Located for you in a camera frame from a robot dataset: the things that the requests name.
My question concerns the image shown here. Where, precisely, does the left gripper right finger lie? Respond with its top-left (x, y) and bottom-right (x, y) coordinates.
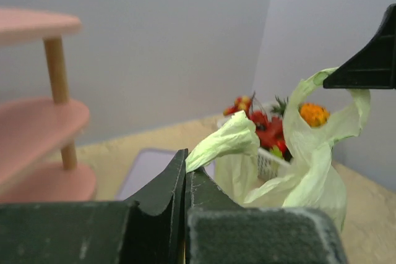
top-left (185, 169), bottom-right (348, 263)

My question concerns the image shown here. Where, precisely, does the toy pineapple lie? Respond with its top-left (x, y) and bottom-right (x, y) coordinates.
top-left (270, 95), bottom-right (332, 129)

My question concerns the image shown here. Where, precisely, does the pink two-tier shelf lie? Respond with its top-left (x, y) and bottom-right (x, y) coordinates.
top-left (1, 8), bottom-right (97, 203)

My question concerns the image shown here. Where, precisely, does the lavender tray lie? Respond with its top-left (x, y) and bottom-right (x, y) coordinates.
top-left (114, 148), bottom-right (217, 202)

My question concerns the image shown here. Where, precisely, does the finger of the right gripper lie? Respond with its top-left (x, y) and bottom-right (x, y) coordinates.
top-left (323, 4), bottom-right (395, 90)

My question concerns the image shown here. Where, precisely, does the white plastic basket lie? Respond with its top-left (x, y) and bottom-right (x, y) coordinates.
top-left (216, 103), bottom-right (291, 181)

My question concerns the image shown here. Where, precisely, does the light green plastic bag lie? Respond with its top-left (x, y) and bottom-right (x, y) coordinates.
top-left (186, 68), bottom-right (371, 231)

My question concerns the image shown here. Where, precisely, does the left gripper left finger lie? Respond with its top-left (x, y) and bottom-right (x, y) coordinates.
top-left (1, 149), bottom-right (188, 263)

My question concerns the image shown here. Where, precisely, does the red toy lobster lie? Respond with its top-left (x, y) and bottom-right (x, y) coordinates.
top-left (249, 110), bottom-right (291, 161)

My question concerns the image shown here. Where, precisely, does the red yellow berry sprig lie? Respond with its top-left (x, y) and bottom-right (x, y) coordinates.
top-left (223, 92), bottom-right (264, 118)

